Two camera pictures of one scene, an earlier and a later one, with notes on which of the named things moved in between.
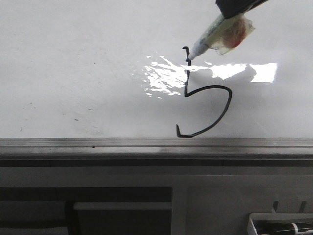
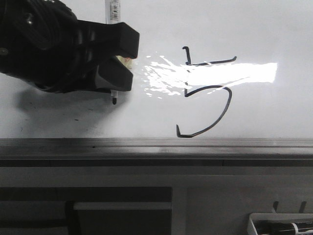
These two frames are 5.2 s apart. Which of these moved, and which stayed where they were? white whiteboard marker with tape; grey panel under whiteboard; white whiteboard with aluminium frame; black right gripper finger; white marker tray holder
Moved: black right gripper finger; white whiteboard marker with tape
Stayed: white whiteboard with aluminium frame; white marker tray holder; grey panel under whiteboard
